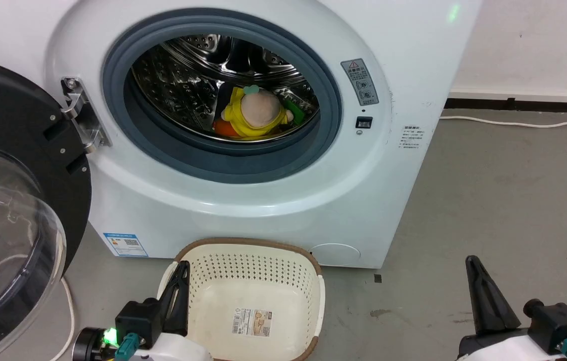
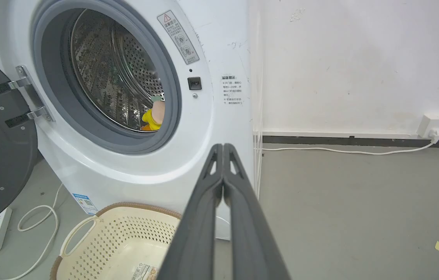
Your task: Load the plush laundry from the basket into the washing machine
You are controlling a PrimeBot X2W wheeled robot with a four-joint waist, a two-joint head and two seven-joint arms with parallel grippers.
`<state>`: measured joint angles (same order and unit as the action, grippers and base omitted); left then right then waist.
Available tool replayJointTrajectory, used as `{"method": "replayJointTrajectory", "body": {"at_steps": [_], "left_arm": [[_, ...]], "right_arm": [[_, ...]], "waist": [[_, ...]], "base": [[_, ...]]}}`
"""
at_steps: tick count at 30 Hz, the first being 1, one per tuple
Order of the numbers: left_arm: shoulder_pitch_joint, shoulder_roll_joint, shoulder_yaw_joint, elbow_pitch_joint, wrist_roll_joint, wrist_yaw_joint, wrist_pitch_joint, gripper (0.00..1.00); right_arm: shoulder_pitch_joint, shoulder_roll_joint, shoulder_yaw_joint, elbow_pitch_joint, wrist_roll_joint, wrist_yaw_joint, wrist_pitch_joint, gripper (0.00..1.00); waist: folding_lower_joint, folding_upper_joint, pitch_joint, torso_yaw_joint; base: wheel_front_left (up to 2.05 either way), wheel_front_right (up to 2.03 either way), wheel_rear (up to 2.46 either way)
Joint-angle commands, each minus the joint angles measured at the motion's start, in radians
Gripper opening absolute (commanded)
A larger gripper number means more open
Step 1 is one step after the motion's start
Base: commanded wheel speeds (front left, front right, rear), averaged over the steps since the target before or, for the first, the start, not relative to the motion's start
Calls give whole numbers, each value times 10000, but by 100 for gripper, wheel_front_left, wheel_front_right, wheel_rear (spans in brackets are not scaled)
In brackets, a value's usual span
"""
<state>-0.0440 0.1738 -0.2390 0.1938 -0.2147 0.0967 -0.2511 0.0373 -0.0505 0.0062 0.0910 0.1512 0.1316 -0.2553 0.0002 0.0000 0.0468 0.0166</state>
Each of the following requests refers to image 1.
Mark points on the green plush toy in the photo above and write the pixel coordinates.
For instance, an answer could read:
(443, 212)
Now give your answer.
(294, 111)

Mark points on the small white text sticker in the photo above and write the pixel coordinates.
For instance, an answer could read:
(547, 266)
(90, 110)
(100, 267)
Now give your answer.
(410, 136)

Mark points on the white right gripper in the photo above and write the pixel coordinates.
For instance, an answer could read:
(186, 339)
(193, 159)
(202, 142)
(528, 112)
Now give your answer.
(502, 346)

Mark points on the grey warning sticker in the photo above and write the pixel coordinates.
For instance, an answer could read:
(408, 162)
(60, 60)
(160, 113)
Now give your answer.
(360, 81)

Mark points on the yellow hooded plush doll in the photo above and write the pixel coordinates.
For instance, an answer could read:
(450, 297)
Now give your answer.
(256, 113)

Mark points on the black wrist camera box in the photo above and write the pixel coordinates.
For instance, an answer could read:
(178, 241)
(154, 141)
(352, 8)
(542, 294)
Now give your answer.
(557, 323)
(135, 321)

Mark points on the metal door hinge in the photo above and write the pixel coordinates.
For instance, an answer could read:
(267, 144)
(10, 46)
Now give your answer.
(82, 116)

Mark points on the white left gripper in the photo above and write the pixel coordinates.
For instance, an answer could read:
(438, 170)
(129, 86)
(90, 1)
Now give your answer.
(178, 348)

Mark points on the orange plush toy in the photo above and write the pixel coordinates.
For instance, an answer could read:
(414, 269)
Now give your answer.
(224, 129)

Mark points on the black door latch socket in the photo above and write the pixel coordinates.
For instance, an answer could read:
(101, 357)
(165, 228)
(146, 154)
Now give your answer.
(364, 122)

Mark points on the steel washer drum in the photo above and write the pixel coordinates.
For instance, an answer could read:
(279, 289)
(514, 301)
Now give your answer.
(188, 80)

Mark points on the white front-load washing machine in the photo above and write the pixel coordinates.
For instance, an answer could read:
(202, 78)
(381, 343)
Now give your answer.
(273, 210)

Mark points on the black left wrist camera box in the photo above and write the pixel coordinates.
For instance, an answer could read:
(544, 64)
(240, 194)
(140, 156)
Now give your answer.
(135, 321)

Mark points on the cream plastic laundry basket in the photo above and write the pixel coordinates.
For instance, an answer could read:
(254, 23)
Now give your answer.
(263, 296)

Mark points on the black baseboard strip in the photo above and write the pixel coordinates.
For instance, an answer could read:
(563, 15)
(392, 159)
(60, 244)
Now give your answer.
(524, 105)

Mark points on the black round washer door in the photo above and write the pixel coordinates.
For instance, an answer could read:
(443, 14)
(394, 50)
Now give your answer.
(7, 165)

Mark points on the barcode label sticker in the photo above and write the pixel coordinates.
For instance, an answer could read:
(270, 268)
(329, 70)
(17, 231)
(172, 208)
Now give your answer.
(252, 322)

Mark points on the blue energy label sticker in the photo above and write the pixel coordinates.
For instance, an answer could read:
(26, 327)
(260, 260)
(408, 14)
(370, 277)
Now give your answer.
(126, 244)

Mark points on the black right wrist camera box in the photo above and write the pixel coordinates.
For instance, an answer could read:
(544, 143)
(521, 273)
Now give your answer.
(557, 323)

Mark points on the grey rubber door gasket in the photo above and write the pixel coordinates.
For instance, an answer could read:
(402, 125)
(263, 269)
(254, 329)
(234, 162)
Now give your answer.
(223, 163)

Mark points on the round drain filter cover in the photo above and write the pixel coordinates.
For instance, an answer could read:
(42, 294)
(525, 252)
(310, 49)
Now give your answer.
(335, 254)

